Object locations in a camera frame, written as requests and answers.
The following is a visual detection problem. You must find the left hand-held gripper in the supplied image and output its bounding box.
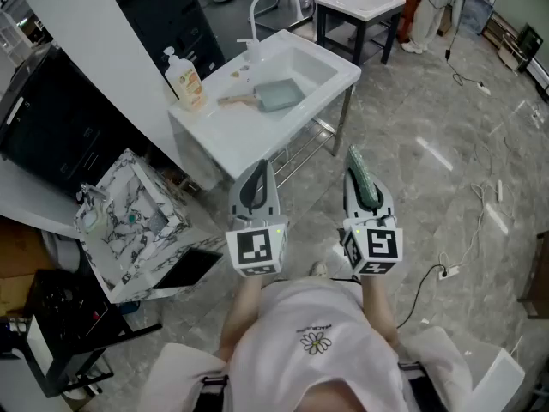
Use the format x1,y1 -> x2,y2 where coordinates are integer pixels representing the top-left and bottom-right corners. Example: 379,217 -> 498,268
226,159 -> 289,278

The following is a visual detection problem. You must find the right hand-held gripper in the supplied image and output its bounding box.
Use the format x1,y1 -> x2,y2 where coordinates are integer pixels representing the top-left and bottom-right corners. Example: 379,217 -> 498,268
341,167 -> 407,276

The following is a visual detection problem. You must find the green scrubbing sponge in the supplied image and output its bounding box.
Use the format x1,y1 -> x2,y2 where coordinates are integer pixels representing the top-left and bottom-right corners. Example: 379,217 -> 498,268
346,144 -> 383,209

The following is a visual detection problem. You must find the person's left forearm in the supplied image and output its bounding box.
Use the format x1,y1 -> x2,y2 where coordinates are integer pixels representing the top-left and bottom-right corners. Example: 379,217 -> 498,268
217,274 -> 263,360

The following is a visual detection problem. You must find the person's right forearm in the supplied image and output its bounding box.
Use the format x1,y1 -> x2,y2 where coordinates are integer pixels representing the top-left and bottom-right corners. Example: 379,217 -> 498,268
359,272 -> 401,348

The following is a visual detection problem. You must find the white ceramic sink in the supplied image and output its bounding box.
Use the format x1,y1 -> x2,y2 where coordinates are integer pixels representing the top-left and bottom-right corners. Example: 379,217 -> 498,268
167,30 -> 362,179

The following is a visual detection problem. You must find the metal sink stand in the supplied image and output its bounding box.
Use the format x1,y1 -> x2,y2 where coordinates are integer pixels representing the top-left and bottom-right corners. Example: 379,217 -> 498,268
268,82 -> 357,179

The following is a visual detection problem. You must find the clear soap pump bottle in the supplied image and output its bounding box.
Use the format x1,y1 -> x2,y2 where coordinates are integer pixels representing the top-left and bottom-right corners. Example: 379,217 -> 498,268
162,46 -> 208,112

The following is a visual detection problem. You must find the person's white daisy shirt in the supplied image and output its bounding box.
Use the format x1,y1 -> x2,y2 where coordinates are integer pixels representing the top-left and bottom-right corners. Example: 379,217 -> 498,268
136,276 -> 475,412

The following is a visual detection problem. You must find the marble pattern sink cabinet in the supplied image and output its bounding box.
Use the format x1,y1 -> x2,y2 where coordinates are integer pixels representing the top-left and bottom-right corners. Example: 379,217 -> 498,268
75,148 -> 224,304

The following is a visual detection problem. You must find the black sink stand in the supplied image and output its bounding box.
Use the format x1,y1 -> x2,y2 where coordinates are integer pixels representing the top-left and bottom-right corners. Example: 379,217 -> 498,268
317,2 -> 404,66

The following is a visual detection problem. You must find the white curved faucet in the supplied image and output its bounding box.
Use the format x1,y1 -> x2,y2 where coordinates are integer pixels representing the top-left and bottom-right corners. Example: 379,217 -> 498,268
236,0 -> 317,64

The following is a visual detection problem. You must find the brown wooden furniture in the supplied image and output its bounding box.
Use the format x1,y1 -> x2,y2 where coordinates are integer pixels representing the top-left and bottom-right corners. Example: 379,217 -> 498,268
516,232 -> 549,320

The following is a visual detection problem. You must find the tall black cabinet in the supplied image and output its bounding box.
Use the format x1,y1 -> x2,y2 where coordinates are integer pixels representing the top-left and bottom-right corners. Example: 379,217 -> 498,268
112,0 -> 227,81

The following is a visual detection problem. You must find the small white square sink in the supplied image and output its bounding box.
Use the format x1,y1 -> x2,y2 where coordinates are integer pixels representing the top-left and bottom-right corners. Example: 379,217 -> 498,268
315,0 -> 407,21

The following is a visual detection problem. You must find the black kitchen appliance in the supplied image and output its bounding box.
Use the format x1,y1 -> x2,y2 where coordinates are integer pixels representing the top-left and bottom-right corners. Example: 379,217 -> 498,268
0,43 -> 145,199

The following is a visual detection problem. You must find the blue floor mat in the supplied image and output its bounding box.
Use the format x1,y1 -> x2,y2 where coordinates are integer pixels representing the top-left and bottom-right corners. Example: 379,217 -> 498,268
459,0 -> 494,37

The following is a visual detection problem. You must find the white chair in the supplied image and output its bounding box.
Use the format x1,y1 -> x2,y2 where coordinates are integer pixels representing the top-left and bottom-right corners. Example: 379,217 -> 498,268
469,346 -> 527,412

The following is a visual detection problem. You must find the black metal cart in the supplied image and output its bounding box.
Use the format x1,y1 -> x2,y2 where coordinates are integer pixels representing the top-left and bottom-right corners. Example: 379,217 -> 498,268
0,268 -> 164,398

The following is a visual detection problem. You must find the cardboard box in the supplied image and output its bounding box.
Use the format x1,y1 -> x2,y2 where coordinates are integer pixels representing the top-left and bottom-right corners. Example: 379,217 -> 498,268
0,219 -> 57,317

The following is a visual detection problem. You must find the black power cable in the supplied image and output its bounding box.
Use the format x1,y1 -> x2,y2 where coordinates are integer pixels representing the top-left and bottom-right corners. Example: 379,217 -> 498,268
396,264 -> 447,330

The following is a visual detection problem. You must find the white floor cable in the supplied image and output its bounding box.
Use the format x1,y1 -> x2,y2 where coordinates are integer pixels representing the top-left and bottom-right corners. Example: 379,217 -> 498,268
445,178 -> 516,274

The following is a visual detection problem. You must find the black adapter cable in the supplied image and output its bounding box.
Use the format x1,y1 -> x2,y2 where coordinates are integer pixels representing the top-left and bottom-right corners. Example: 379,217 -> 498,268
444,36 -> 484,88

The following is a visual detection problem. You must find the black white harness strap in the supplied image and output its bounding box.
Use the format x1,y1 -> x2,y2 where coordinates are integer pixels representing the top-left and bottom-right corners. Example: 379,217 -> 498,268
200,374 -> 229,412
397,360 -> 434,412

